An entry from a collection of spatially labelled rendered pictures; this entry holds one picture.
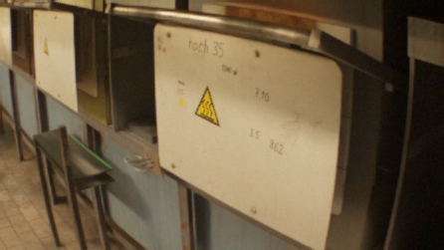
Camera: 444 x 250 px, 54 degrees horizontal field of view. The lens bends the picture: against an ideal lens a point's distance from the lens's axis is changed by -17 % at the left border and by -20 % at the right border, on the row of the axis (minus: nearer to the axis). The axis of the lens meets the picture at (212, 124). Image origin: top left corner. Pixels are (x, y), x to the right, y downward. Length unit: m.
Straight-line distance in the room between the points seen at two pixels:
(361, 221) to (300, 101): 0.32
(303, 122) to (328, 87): 0.10
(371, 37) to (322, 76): 0.15
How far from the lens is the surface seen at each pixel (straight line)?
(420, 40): 0.88
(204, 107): 1.19
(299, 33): 0.78
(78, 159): 2.17
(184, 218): 1.68
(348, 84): 1.01
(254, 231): 1.50
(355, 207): 1.10
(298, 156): 1.00
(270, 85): 1.01
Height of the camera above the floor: 1.52
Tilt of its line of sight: 20 degrees down
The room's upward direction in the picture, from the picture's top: 1 degrees counter-clockwise
